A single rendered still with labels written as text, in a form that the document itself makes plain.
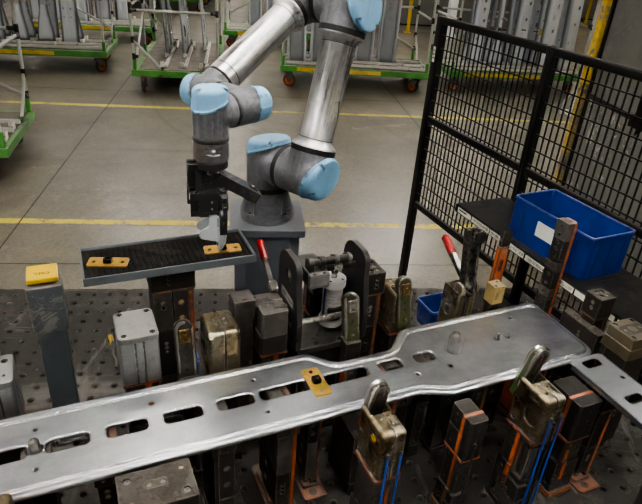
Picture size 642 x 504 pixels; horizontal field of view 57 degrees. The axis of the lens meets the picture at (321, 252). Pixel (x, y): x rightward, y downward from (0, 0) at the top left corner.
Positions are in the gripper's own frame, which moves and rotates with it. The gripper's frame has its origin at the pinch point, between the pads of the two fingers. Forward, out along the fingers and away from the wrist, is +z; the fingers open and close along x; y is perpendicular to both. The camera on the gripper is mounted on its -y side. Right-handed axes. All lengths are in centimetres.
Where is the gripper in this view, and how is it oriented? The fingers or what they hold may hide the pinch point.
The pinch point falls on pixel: (222, 242)
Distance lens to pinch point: 136.5
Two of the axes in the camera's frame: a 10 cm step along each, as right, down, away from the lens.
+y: -9.5, 0.8, -2.9
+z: -0.7, 8.7, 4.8
